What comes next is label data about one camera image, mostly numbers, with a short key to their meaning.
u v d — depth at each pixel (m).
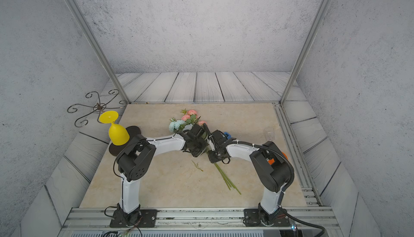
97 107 0.76
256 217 0.73
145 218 0.73
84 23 0.81
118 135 0.75
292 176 0.46
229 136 0.97
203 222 0.73
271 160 0.53
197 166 0.91
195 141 0.82
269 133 0.99
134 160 0.52
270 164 0.49
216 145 0.74
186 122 1.04
